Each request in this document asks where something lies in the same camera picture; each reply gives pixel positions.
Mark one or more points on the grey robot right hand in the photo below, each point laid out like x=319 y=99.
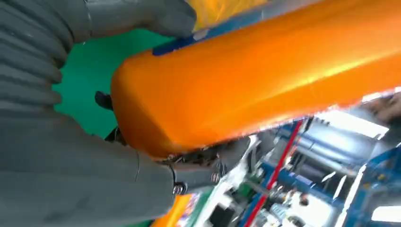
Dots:
x=78 y=181

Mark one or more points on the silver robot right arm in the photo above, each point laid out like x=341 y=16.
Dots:
x=28 y=53

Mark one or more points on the green table mat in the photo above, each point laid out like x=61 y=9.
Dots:
x=87 y=84

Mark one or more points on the yellow plastic sheet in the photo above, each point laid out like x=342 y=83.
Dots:
x=219 y=11

